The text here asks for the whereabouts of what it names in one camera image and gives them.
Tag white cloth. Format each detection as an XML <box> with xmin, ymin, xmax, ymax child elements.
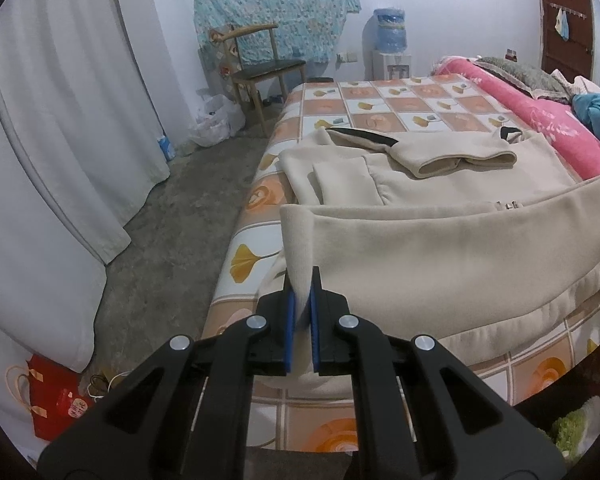
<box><xmin>550</xmin><ymin>70</ymin><xmax>600</xmax><ymax>98</ymax></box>

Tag red gift bag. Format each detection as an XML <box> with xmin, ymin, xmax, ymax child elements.
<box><xmin>5</xmin><ymin>354</ymin><xmax>93</xmax><ymax>442</ymax></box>

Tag pink floral blanket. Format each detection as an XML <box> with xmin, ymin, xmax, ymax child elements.
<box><xmin>432</xmin><ymin>56</ymin><xmax>600</xmax><ymax>181</ymax></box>

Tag grey fuzzy blanket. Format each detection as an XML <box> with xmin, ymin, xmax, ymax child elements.
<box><xmin>472</xmin><ymin>56</ymin><xmax>571</xmax><ymax>98</ymax></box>

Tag white water dispenser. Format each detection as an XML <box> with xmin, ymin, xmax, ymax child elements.
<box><xmin>371</xmin><ymin>50</ymin><xmax>413</xmax><ymax>81</ymax></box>

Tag green and white fluffy garment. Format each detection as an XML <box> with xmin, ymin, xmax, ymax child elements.
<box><xmin>550</xmin><ymin>395</ymin><xmax>600</xmax><ymax>456</ymax></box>

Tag small hanging cloth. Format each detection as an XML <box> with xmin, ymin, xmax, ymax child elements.
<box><xmin>554</xmin><ymin>7</ymin><xmax>571</xmax><ymax>41</ymax></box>

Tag blue water bottle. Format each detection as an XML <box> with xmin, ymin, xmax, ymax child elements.
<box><xmin>372</xmin><ymin>7</ymin><xmax>409</xmax><ymax>53</ymax></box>

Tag printed tote bag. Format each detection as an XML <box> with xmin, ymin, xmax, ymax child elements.
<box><xmin>212</xmin><ymin>27</ymin><xmax>241</xmax><ymax>78</ymax></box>

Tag cream zip jacket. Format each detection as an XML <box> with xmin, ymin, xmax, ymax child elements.
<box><xmin>252</xmin><ymin>127</ymin><xmax>600</xmax><ymax>401</ymax></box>

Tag white curtain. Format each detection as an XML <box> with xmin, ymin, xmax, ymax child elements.
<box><xmin>0</xmin><ymin>0</ymin><xmax>171</xmax><ymax>371</ymax></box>

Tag blue clothing item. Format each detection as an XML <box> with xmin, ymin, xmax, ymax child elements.
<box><xmin>572</xmin><ymin>92</ymin><xmax>600</xmax><ymax>156</ymax></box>

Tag white plastic bag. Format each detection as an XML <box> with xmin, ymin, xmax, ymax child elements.
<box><xmin>189</xmin><ymin>94</ymin><xmax>246</xmax><ymax>148</ymax></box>

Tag door hook rail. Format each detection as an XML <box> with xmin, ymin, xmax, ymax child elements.
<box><xmin>550</xmin><ymin>2</ymin><xmax>588</xmax><ymax>21</ymax></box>

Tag floor cables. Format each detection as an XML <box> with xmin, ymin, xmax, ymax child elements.
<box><xmin>87</xmin><ymin>370</ymin><xmax>131</xmax><ymax>403</ymax></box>

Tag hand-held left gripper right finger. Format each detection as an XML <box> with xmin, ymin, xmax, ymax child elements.
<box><xmin>307</xmin><ymin>266</ymin><xmax>566</xmax><ymax>480</ymax></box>

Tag teal floral wall cloth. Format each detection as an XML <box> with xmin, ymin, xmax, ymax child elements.
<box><xmin>192</xmin><ymin>0</ymin><xmax>362</xmax><ymax>63</ymax></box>

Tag wooden chair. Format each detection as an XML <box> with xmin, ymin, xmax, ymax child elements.
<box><xmin>210</xmin><ymin>24</ymin><xmax>307</xmax><ymax>138</ymax></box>

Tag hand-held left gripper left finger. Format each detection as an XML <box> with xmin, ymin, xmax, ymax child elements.
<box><xmin>37</xmin><ymin>275</ymin><xmax>298</xmax><ymax>480</ymax></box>

